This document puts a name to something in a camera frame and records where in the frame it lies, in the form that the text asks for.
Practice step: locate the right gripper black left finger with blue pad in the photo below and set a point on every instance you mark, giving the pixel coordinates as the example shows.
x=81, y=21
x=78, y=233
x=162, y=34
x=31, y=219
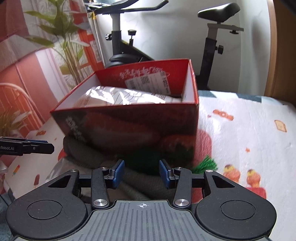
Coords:
x=105, y=178

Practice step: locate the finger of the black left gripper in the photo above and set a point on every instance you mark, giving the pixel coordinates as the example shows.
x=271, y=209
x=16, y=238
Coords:
x=21, y=146

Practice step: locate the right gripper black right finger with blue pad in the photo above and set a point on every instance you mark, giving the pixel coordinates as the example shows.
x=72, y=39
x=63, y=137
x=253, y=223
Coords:
x=180, y=179

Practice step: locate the grey knitted cloth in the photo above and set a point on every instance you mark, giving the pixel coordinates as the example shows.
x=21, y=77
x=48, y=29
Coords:
x=141, y=179

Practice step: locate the silver foil pouch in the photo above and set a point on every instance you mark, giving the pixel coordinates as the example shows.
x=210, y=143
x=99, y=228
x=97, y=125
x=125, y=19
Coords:
x=108, y=96

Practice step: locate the printed white tablecloth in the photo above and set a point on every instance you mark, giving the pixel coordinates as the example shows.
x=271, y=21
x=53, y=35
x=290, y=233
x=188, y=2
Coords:
x=251, y=139

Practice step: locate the red strawberry cardboard box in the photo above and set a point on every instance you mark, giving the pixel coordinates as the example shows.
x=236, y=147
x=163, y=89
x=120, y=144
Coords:
x=167, y=131

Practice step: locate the black exercise bike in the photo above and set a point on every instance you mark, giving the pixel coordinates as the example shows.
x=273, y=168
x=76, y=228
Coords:
x=157, y=30

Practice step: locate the wooden door frame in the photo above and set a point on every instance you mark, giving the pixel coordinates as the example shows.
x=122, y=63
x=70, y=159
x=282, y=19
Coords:
x=281, y=74

